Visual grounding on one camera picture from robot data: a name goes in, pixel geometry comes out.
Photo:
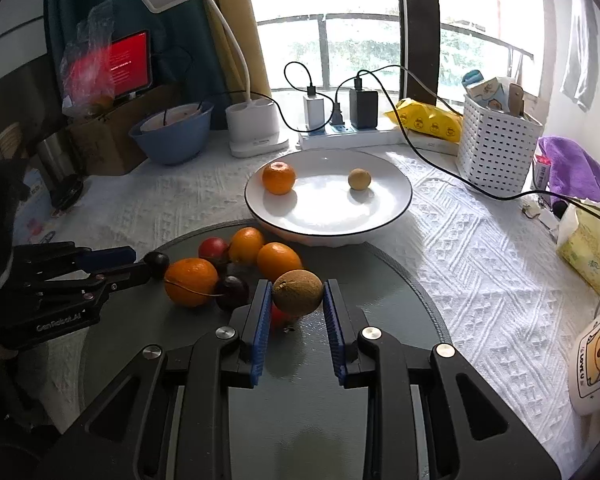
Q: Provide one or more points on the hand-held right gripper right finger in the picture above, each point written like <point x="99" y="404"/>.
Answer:
<point x="334" y="330"/>

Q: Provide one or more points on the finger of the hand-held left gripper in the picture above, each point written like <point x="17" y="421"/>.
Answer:
<point x="125" y="277"/>
<point x="107" y="257"/>

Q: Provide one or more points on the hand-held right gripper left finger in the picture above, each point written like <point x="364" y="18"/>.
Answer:
<point x="260" y="330"/>

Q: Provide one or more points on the red cherry tomato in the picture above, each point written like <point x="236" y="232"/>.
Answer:
<point x="279" y="317"/>
<point x="213" y="249"/>

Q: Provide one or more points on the dark plum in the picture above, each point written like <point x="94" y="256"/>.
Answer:
<point x="156" y="262"/>
<point x="231" y="292"/>

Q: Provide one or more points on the brown kiwi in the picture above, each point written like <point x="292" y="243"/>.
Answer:
<point x="297" y="292"/>
<point x="359" y="179"/>

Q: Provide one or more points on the round grey glass tray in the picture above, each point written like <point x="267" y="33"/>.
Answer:
<point x="380" y="285"/>

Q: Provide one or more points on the large orange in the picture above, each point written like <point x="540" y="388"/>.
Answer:
<point x="190" y="281"/>

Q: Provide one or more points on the white plate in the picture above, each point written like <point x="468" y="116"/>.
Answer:
<point x="330" y="210"/>

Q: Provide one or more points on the orange with stem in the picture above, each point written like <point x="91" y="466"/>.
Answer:
<point x="279" y="178"/>

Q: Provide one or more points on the metal cup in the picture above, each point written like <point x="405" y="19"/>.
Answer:
<point x="55" y="160"/>

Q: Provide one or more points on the cardboard box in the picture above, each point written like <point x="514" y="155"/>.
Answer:
<point x="105" y="145"/>

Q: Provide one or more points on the blue plastic bin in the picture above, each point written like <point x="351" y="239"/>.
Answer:
<point x="175" y="145"/>

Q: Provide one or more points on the white bowl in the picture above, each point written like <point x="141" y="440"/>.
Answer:
<point x="172" y="116"/>

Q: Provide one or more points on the clear plastic bag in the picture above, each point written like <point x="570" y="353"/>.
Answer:
<point x="87" y="72"/>

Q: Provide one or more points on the white power strip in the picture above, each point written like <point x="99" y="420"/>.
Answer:
<point x="350" y="139"/>

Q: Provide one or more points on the tablet with red screen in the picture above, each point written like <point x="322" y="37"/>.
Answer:
<point x="127" y="60"/>

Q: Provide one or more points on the white wipes pack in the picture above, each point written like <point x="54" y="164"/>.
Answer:
<point x="435" y="145"/>

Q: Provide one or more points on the small black plug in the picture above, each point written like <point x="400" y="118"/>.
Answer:
<point x="336" y="116"/>

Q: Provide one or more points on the yellow curtain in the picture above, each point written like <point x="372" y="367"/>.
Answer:
<point x="225" y="70"/>

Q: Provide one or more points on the yellow packet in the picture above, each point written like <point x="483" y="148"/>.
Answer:
<point x="425" y="117"/>

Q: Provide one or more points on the dark teal curtain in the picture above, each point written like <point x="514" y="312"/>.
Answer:
<point x="180" y="35"/>

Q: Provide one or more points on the white perforated basket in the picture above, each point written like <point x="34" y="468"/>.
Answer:
<point x="495" y="150"/>

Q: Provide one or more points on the white box red label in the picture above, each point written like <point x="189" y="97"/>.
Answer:
<point x="542" y="172"/>

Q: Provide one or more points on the yellow-green tissue pack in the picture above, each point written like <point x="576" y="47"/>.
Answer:
<point x="585" y="250"/>

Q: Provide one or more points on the white bear print bag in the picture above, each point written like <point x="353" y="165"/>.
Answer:
<point x="597" y="360"/>

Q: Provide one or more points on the balcony railing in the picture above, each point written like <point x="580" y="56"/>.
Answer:
<point x="323" y="50"/>

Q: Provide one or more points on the bear print carton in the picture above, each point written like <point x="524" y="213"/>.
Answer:
<point x="490" y="92"/>

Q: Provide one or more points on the blue item in basket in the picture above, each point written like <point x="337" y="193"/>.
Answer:
<point x="472" y="77"/>

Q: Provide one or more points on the purple cloth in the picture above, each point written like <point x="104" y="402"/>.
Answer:
<point x="575" y="165"/>

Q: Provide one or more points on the brown wooden item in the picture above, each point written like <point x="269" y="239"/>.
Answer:
<point x="516" y="97"/>

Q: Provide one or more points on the hanging grey garment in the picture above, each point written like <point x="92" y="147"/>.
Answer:
<point x="580" y="50"/>

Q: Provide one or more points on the dark window post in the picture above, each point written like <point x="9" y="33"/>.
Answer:
<point x="419" y="20"/>

